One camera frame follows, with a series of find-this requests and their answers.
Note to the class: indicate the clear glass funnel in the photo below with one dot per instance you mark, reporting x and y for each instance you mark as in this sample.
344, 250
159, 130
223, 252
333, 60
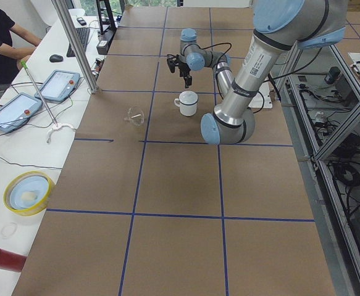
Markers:
135, 116

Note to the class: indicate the white enamel cup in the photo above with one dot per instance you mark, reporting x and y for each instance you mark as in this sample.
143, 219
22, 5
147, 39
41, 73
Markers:
186, 110

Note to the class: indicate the black computer mouse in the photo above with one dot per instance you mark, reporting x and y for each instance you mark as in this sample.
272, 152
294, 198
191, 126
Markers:
55, 58

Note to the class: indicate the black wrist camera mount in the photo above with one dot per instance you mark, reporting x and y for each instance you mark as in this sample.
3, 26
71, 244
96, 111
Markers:
172, 62

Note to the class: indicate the white ceramic lid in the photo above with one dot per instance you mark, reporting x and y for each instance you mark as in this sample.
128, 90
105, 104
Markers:
188, 98

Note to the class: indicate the red cylinder bottle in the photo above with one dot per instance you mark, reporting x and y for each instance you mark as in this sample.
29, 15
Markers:
11, 261

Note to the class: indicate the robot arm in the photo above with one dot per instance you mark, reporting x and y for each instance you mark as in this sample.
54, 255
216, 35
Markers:
278, 25

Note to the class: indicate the far teach pendant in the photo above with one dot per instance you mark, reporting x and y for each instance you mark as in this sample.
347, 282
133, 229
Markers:
59, 85

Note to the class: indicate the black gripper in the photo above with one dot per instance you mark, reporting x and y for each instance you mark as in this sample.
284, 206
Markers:
184, 68

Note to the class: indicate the seated person in black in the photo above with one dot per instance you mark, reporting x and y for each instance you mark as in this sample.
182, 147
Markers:
11, 58

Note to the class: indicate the near teach pendant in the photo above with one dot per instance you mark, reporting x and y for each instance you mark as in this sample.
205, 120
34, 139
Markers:
18, 111

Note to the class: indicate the aluminium frame post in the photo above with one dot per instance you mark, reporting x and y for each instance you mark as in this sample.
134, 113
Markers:
70, 31

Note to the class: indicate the reacher grabber stick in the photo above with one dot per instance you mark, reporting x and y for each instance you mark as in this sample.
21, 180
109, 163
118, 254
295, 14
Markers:
56, 125

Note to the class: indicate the teach pendant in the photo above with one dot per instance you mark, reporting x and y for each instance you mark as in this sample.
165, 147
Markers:
59, 85
18, 111

